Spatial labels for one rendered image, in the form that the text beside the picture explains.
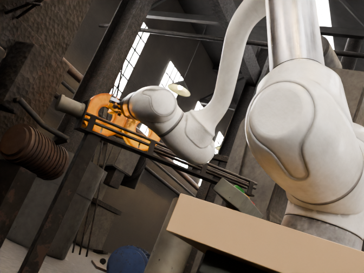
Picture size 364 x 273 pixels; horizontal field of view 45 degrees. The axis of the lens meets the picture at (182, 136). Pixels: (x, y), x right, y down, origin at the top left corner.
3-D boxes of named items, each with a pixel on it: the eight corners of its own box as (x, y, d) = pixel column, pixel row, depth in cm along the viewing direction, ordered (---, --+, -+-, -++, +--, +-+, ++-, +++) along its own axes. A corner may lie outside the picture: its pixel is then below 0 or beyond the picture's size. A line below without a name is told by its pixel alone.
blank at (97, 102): (91, 87, 160) (94, 86, 157) (128, 104, 167) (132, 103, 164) (77, 127, 157) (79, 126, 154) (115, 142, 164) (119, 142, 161)
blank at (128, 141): (128, 104, 167) (132, 103, 164) (163, 119, 174) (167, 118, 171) (116, 142, 164) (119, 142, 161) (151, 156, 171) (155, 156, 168)
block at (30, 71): (-21, 99, 145) (13, 38, 152) (-3, 110, 152) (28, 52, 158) (0, 104, 140) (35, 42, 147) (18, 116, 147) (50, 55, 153)
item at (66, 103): (52, 110, 154) (58, 95, 156) (76, 120, 158) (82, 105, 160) (57, 109, 149) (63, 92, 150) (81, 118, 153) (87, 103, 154)
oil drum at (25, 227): (-12, 230, 383) (34, 138, 407) (32, 244, 433) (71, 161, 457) (36, 253, 355) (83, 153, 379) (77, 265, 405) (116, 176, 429)
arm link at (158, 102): (118, 107, 126) (150, 137, 131) (138, 104, 112) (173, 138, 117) (141, 80, 129) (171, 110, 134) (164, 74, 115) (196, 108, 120)
